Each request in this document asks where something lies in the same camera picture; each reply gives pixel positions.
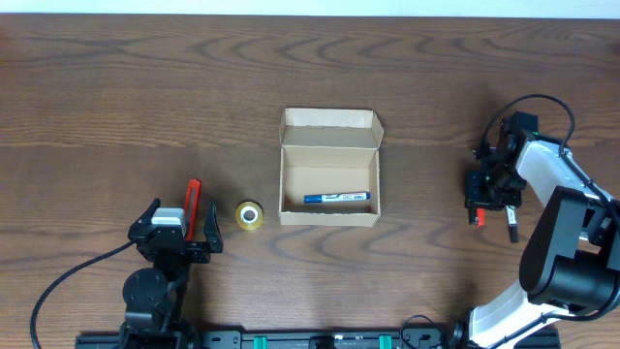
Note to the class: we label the blue whiteboard marker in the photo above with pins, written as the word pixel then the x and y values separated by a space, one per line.
pixel 337 198

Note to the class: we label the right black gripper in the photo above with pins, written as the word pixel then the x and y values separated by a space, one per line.
pixel 493 199

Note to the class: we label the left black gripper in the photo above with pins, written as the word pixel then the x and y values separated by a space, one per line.
pixel 195 248

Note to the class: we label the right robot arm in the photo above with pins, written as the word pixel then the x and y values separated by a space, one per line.
pixel 569 269

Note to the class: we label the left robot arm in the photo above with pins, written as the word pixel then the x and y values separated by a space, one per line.
pixel 155 296

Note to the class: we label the black whiteboard marker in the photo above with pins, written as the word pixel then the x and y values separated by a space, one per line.
pixel 512 224

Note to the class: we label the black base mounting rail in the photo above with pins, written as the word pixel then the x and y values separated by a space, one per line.
pixel 423 338

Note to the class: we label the open cardboard box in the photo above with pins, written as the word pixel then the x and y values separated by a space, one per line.
pixel 329 151

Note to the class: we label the yellow clear tape roll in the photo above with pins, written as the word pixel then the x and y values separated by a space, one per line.
pixel 249 216

